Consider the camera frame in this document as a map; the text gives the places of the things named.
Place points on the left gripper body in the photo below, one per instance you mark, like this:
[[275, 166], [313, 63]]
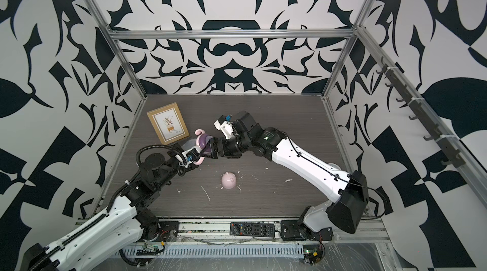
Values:
[[180, 169]]

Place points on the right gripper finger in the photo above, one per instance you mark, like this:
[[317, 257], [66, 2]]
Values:
[[209, 153], [212, 143]]

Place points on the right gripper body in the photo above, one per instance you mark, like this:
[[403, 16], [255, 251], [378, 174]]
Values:
[[231, 147]]

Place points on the pink bottle cap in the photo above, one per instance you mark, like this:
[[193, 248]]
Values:
[[229, 180]]

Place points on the purple collar with nipple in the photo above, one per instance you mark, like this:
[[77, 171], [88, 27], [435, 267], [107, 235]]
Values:
[[204, 141]]

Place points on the clear baby bottle body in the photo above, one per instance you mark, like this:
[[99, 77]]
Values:
[[189, 144]]

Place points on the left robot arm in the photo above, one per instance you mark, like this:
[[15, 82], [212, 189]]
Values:
[[125, 219]]

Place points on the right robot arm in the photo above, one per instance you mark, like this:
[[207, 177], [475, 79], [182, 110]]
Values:
[[347, 194]]

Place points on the black remote control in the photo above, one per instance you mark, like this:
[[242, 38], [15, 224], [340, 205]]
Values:
[[250, 229]]

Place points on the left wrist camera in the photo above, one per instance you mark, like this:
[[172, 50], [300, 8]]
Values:
[[192, 155]]

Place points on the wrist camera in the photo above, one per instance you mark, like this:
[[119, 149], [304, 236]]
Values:
[[192, 155], [223, 124]]

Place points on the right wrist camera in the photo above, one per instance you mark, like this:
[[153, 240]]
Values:
[[223, 124]]

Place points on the wooden picture frame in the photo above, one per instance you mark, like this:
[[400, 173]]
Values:
[[168, 124]]

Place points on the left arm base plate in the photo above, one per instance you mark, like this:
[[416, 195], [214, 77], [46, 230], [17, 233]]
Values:
[[168, 230]]

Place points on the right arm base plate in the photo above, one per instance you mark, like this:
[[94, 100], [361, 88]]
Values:
[[294, 230]]

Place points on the white cable duct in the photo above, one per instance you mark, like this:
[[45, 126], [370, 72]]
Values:
[[223, 251]]

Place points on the wall hook rail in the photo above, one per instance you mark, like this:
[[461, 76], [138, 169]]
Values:
[[437, 131]]

